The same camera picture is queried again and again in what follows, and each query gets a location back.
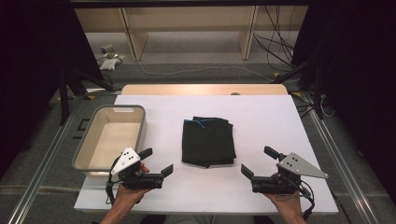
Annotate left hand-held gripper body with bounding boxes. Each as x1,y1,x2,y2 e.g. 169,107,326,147
110,147,164,190

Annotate black floor socket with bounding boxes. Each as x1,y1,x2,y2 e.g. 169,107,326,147
72,117,92,140

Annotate black cloth blue trim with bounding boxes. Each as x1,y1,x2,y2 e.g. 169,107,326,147
181,116,237,169

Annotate black metal stand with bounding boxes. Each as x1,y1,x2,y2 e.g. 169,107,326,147
56,65,123,126
272,58,325,121

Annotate white crumpled cloth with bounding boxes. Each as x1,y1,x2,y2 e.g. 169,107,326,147
98,55,125,72

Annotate grey plastic basket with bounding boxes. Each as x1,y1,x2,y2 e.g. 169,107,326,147
71,104,148,179

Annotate thin white cable loop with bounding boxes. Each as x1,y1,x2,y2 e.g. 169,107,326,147
319,93,336,119

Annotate aluminium rail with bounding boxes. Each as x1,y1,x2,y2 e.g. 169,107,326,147
7,101,82,224
305,92,380,224

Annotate person's left hand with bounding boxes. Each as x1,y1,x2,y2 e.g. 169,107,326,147
112,182,152,207

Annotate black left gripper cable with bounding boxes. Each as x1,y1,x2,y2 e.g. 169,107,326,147
105,157,123,205

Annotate person's grey trousers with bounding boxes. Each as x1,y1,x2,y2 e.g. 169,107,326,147
162,215,256,224

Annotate light wooden shelf unit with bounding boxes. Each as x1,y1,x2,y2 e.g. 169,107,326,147
74,5,310,62

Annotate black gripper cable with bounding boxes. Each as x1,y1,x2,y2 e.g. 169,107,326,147
298,180,316,221
105,157,123,205

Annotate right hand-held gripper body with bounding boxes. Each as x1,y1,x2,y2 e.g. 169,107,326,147
250,152,329,195

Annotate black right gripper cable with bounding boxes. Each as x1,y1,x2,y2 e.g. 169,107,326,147
298,180,316,221

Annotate bundle of black cables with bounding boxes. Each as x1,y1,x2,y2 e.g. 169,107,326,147
252,5,297,73

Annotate person's right hand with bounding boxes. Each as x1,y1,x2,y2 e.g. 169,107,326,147
263,190,305,217

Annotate black curtain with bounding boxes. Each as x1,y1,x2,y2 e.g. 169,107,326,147
0,0,105,180
291,0,396,198

